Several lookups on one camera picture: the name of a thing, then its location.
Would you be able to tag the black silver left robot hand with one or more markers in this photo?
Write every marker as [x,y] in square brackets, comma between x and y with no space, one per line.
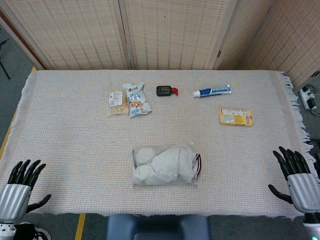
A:
[15,200]

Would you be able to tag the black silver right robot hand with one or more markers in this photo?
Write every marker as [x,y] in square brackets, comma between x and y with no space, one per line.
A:
[303,190]

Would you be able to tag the transparent plastic bag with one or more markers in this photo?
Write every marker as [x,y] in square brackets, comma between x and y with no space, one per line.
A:
[165,165]

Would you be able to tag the small beige snack packet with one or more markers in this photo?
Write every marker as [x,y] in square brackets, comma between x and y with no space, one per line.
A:
[115,103]

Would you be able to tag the blue white snack bag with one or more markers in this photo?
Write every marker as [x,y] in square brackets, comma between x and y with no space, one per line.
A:
[137,100]

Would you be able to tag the woven fringed tablecloth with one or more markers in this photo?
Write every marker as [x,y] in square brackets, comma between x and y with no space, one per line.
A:
[75,140]

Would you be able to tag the white power strip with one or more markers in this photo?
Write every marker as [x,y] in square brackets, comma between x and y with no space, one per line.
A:
[308,98]

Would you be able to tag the yellow biscuit box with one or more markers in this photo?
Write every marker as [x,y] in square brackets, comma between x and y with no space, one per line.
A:
[236,117]

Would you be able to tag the black chair leg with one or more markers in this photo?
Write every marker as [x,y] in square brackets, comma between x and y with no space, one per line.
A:
[4,67]

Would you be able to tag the blue white toothpaste tube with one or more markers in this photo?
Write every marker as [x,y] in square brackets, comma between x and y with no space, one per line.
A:
[212,91]

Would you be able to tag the woven folding screen panel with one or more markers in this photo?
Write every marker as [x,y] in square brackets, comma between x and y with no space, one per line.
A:
[70,32]
[240,35]
[297,37]
[175,32]

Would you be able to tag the black box with red tab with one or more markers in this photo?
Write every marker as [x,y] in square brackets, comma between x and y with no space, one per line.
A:
[165,90]

